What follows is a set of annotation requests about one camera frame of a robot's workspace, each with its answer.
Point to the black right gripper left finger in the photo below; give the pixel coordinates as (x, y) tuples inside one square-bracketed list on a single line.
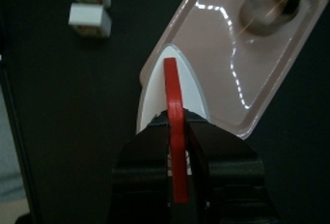
[(142, 170)]

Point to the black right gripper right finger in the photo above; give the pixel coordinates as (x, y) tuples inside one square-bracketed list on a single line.
[(232, 170)]

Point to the red strip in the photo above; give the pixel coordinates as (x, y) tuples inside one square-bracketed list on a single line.
[(176, 105)]

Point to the pink rectangular plastic plate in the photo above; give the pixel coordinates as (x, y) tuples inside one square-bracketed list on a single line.
[(241, 57)]

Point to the silver metal spoon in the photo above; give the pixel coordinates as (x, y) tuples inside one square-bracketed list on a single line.
[(275, 5)]

